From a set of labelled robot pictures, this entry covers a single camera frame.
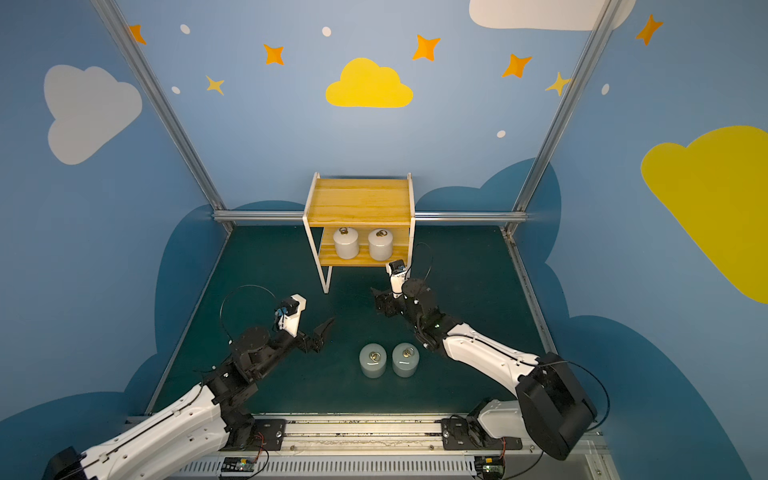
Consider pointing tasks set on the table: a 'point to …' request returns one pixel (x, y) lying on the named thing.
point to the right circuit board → (491, 467)
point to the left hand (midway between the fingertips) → (318, 306)
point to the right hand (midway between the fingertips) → (390, 280)
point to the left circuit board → (238, 464)
